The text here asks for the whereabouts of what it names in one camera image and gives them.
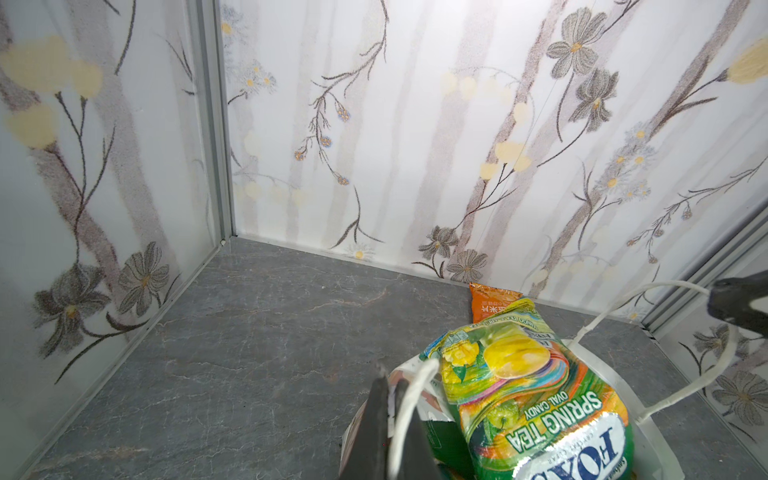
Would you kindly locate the white paper bag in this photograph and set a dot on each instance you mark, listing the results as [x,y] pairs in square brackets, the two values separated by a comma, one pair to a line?
[656,458]

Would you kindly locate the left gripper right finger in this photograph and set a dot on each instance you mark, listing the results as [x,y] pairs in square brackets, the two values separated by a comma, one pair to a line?
[417,460]

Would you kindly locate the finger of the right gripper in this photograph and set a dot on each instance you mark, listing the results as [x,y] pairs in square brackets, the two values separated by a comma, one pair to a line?
[731,299]

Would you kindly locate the orange chip bag by wall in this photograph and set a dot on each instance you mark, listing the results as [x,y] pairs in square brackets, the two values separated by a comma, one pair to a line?
[487,301]

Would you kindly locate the green Fox's candy bag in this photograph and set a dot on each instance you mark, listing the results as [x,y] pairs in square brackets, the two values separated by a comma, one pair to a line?
[449,449]
[526,406]

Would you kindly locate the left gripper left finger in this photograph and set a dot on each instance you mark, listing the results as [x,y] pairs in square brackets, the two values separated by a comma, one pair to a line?
[368,454]

